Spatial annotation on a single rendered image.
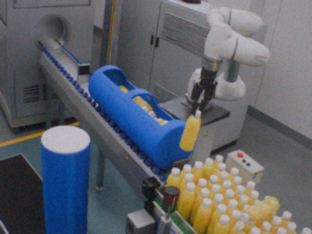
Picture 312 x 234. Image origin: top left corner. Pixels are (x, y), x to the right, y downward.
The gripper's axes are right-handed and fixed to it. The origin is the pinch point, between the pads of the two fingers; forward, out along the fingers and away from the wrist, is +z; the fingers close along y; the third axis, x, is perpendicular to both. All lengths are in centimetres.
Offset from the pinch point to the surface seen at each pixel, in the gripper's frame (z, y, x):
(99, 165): 115, -14, -109
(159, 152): 33.3, 4.9, -13.0
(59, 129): 44, 44, -59
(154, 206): 54, 14, 6
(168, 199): 21, 32, 33
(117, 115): 35, 10, -55
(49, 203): 85, 53, -42
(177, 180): 36.1, 6.1, 7.6
